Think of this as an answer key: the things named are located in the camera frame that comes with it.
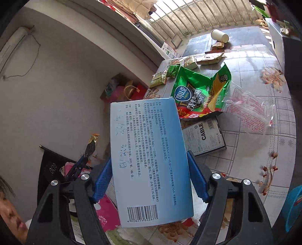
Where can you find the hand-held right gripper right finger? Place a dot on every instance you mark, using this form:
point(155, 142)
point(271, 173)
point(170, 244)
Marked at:
point(197, 174)

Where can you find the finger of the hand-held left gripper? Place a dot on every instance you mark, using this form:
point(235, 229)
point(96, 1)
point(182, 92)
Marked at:
point(77, 166)

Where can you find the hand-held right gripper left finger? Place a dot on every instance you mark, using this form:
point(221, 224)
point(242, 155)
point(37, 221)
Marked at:
point(102, 181)

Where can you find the yellow and black snack wrapper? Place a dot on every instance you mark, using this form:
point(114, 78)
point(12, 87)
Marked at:
point(90, 146)

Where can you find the light blue medicine box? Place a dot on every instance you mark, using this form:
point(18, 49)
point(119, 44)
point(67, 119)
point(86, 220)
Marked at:
point(146, 153)

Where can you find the blue plastic basket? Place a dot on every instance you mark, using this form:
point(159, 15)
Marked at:
point(293, 207)

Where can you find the black hanging cloth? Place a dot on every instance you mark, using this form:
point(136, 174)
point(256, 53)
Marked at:
point(47, 165)

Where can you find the pink floral blanket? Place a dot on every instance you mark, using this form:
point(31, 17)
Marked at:
point(106, 216)

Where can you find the floral plastic tablecloth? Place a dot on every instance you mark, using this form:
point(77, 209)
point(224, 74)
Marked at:
point(247, 153)

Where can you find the person's head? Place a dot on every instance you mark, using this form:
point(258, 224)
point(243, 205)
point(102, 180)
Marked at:
point(9, 212)

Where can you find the clear red-printed plastic wrapper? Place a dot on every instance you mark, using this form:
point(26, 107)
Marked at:
point(247, 108)

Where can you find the green potato chip bag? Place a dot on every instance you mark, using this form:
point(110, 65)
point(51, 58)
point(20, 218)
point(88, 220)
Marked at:
point(195, 89)

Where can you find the red gift bag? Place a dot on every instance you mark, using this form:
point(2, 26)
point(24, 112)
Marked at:
point(135, 93)

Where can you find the small light green packet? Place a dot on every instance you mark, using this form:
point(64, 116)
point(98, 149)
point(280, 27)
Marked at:
point(158, 79)

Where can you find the small dark green packet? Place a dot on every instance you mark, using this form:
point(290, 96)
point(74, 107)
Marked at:
point(173, 70)

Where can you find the cream flat snack packet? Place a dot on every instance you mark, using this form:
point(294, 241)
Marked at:
point(210, 58)

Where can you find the brown crumpled snack packet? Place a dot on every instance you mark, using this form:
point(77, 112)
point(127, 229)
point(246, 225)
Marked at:
point(217, 46)

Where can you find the white paper cup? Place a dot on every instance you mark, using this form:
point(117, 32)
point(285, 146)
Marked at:
point(218, 34)

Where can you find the metal window grille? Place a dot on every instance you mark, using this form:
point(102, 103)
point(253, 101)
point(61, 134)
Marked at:
point(200, 16)

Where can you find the white cardboard box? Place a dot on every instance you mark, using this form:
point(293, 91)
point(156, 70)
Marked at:
point(276, 35)

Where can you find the hanging quilts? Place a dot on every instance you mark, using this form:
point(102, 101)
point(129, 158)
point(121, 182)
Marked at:
point(132, 9)

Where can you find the white wall air conditioner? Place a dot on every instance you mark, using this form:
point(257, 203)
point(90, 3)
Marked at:
point(14, 42)

